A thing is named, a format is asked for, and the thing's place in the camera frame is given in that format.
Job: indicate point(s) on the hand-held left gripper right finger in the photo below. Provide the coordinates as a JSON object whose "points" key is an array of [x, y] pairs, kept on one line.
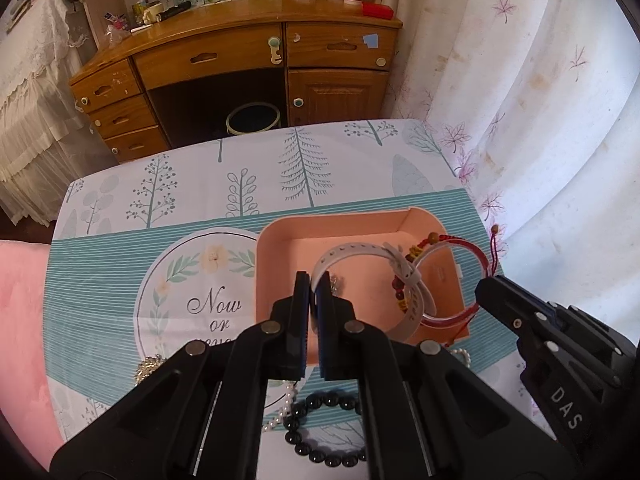
{"points": [[324, 320]]}

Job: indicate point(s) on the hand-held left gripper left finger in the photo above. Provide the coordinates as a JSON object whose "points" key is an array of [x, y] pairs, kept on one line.
{"points": [[301, 312]]}

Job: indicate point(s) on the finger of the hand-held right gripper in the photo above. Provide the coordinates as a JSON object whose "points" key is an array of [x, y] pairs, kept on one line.
{"points": [[500, 305], [560, 330]]}

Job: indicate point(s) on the pink plastic box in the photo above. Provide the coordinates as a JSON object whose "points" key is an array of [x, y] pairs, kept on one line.
{"points": [[350, 255]]}

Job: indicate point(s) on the white perforated band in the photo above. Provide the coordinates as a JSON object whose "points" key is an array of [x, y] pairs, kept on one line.
{"points": [[345, 251]]}

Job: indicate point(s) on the small silver pendant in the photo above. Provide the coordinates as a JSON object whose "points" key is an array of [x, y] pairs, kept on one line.
{"points": [[336, 284]]}

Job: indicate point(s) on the dark round trash bin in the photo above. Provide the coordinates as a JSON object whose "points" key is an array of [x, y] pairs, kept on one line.
{"points": [[250, 121]]}

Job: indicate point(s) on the white leaf printed curtain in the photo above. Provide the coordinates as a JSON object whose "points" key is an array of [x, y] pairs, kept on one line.
{"points": [[550, 110]]}

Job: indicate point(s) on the white green drawer lock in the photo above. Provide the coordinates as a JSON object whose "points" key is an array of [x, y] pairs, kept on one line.
{"points": [[274, 50]]}

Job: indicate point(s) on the wooden desk with drawers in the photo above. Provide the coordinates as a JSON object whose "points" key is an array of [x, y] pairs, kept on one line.
{"points": [[225, 25]]}

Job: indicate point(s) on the red box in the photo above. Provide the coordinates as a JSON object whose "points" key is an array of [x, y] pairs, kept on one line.
{"points": [[377, 10]]}

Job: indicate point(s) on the black flashlight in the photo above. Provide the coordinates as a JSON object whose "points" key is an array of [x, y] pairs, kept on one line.
{"points": [[175, 11]]}

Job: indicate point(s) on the cream lace cloth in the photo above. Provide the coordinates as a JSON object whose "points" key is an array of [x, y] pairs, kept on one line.
{"points": [[35, 85]]}

